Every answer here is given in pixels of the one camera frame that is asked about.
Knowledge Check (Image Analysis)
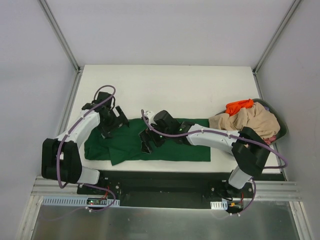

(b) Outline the white cable duct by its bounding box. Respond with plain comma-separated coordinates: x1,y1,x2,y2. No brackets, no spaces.
210,200,228,211
42,196,120,208

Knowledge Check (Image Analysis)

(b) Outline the aluminium frame post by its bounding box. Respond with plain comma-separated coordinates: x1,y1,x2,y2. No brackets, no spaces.
252,0,303,76
37,0,82,73

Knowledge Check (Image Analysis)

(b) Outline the pink t shirt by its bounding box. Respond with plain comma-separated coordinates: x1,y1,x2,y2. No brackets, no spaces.
263,135,277,145

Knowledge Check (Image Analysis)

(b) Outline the green t shirt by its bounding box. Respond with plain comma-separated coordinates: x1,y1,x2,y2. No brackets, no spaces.
84,118,211,166

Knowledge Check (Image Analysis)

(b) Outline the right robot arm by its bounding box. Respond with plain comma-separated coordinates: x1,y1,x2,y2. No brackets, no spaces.
139,110,271,198

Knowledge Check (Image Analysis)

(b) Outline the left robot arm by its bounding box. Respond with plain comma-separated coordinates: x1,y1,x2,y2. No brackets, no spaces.
41,91,129,195

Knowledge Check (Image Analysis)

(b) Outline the beige t shirt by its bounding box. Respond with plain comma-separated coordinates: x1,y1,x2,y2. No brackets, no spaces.
208,102,281,139

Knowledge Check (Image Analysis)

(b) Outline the front aluminium rail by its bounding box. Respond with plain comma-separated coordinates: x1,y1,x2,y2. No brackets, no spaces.
31,176,303,202

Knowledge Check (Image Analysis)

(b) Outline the left aluminium side rail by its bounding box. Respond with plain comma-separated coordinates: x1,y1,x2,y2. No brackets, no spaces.
44,71,83,177

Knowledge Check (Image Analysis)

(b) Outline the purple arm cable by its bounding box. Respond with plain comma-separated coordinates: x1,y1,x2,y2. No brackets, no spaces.
140,108,289,220
39,84,118,222

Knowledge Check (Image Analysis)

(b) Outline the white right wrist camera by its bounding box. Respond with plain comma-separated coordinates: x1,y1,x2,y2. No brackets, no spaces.
144,110,156,125

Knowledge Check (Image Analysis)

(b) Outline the left aluminium frame post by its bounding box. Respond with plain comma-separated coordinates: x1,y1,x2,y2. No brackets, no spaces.
37,0,82,73

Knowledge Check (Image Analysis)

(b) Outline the right white cable duct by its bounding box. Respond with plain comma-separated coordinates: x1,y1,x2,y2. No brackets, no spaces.
210,200,228,211

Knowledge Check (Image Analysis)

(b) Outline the right aluminium frame post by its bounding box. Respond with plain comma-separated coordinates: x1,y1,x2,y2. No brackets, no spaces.
252,0,303,76

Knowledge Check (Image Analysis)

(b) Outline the left white cable duct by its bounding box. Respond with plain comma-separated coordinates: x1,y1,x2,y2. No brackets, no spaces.
42,196,120,208

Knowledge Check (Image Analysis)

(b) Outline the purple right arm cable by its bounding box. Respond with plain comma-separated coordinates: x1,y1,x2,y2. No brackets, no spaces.
140,108,289,220

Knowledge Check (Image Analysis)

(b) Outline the aluminium side rail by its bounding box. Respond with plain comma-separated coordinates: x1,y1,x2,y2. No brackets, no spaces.
44,71,83,177
253,73,287,181

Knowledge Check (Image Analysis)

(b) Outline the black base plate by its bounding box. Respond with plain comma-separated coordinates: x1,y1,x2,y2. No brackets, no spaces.
77,169,258,208

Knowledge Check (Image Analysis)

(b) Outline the right aluminium side rail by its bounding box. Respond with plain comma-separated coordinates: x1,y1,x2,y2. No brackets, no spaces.
253,73,287,181

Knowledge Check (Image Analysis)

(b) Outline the grey laundry basket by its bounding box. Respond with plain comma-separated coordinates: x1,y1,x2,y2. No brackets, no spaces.
214,99,285,145

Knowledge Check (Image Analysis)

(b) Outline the orange t shirt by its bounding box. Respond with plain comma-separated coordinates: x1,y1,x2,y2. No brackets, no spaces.
225,99,254,116

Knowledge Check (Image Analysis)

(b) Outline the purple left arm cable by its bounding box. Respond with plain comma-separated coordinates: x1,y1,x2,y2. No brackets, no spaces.
39,84,118,222

